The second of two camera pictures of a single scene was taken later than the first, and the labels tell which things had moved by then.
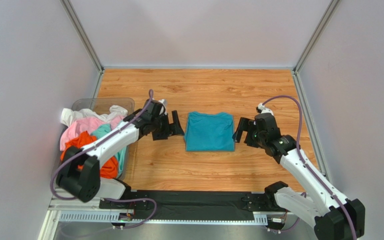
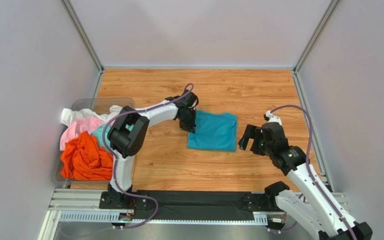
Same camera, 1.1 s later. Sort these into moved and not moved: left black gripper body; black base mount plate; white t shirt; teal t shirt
Moved: left black gripper body
Not moved: white t shirt; black base mount plate; teal t shirt
